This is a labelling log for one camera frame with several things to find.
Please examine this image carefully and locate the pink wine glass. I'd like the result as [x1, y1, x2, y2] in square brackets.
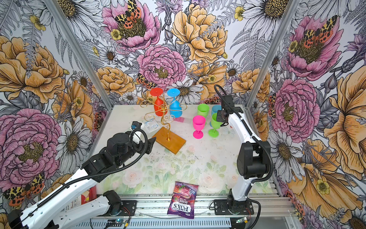
[193, 115, 206, 139]

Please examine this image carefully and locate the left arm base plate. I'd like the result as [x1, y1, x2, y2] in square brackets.
[106, 200, 137, 216]

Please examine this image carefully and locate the aluminium front rail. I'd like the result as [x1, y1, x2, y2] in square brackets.
[91, 194, 289, 220]

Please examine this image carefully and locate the white red cardboard box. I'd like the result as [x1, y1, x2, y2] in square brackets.
[64, 186, 97, 211]

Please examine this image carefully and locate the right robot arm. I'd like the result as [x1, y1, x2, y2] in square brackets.
[214, 85, 274, 215]

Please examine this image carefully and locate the purple Fox's candy bag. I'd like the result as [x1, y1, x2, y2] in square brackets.
[167, 181, 199, 219]

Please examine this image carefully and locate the blue wine glass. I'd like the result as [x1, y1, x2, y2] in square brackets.
[211, 105, 222, 116]
[167, 88, 183, 118]

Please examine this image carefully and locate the gold wire glass rack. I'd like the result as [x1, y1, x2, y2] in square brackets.
[140, 99, 186, 154]

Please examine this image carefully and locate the red wine glass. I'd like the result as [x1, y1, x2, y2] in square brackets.
[150, 88, 167, 117]

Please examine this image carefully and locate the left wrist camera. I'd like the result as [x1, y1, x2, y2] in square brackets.
[131, 121, 144, 144]

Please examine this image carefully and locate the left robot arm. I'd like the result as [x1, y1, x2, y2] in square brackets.
[8, 128, 156, 229]

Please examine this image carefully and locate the green circuit board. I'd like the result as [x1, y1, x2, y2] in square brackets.
[106, 219, 129, 227]

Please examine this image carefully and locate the green wine glass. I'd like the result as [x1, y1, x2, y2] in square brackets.
[197, 104, 210, 117]
[208, 113, 223, 138]

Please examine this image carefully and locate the pink flat strip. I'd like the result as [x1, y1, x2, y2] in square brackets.
[174, 117, 185, 123]

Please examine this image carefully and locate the clear surgical mask packet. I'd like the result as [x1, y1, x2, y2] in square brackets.
[144, 120, 161, 134]

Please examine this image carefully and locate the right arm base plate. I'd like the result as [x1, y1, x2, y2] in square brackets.
[213, 199, 254, 215]

